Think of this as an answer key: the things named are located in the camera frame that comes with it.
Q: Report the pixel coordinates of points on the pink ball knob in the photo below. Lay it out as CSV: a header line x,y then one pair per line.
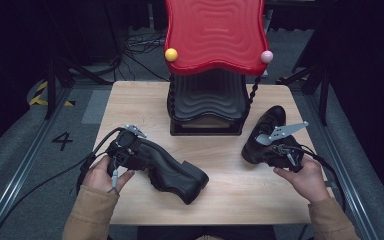
x,y
266,56

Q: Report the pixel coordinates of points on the person's right hand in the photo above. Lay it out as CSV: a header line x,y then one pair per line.
x,y
308,181

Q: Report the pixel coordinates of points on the red and black shoe rack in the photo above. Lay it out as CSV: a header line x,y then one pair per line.
x,y
215,36

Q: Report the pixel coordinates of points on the black leather shoe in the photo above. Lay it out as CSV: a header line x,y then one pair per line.
x,y
263,133
170,171

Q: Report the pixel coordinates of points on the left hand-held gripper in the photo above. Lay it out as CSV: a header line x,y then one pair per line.
x,y
126,150

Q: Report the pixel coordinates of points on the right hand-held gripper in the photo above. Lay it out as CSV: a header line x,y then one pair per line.
x,y
285,132

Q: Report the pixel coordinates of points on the yellow and black floor tape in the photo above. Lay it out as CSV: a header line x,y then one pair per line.
x,y
37,99

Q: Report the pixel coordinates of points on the person's left hand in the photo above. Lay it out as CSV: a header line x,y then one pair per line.
x,y
96,175

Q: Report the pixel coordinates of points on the black metal stand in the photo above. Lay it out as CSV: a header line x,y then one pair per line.
x,y
51,90
323,96

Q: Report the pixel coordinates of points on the metal floor rail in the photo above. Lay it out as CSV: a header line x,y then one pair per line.
x,y
23,168
341,170

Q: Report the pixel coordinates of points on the yellow ball knob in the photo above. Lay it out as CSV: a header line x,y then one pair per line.
x,y
171,54

